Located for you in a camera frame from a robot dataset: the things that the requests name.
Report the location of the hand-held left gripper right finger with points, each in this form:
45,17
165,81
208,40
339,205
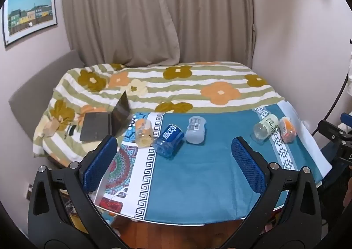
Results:
249,166

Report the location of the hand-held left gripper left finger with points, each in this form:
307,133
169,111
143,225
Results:
100,165

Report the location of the clear cup with pale label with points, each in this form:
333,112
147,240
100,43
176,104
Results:
265,127

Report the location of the orange capped small bottle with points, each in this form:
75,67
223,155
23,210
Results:
287,129

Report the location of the clear cup with orange label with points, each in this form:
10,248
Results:
143,133

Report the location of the grey translucent bottle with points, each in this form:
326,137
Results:
195,129

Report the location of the blue labelled plastic bottle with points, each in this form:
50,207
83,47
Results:
168,141

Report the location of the black laptop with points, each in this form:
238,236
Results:
96,126

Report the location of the blue patterned tablecloth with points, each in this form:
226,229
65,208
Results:
209,177

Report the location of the beige crumpled object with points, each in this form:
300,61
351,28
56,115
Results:
52,127

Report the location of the grey padded headboard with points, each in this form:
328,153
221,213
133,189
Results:
41,81

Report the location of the floral striped blanket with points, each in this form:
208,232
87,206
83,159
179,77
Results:
192,80

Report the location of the beige curtain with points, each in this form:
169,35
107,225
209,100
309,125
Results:
154,12

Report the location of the wall socket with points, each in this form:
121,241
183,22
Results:
29,191

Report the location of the framed wall picture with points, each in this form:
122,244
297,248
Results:
29,14

